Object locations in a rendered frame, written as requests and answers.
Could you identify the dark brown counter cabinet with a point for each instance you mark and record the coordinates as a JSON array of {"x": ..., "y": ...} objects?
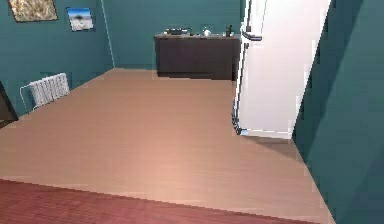
[{"x": 196, "y": 56}]

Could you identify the white kettle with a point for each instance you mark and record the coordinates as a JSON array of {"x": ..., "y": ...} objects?
[{"x": 207, "y": 32}]

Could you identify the black pan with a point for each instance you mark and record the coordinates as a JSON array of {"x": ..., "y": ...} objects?
[{"x": 176, "y": 31}]

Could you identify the dark bottle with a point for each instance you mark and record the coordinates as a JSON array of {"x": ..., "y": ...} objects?
[{"x": 228, "y": 31}]

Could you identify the white fridge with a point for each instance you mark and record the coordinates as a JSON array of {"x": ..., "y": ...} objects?
[{"x": 276, "y": 73}]

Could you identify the white radiator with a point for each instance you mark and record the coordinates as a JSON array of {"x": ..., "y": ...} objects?
[{"x": 49, "y": 89}]

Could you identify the dark brown room door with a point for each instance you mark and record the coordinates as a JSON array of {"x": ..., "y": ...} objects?
[{"x": 6, "y": 108}]

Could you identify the blue framed wall picture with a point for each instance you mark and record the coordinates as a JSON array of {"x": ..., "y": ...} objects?
[{"x": 80, "y": 18}]

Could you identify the brown framed wall picture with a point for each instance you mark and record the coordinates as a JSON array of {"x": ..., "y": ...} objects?
[{"x": 32, "y": 9}]

